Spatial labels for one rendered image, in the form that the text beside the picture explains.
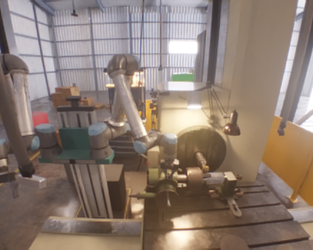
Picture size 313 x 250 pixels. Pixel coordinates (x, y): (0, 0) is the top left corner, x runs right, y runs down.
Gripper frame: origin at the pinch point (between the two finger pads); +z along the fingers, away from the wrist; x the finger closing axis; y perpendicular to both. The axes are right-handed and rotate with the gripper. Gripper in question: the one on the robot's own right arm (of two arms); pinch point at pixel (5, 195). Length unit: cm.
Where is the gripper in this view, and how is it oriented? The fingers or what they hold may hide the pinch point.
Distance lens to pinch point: 126.6
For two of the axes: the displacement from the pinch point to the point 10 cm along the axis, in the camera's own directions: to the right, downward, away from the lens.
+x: -9.8, 1.7, -1.2
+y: -1.2, 0.5, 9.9
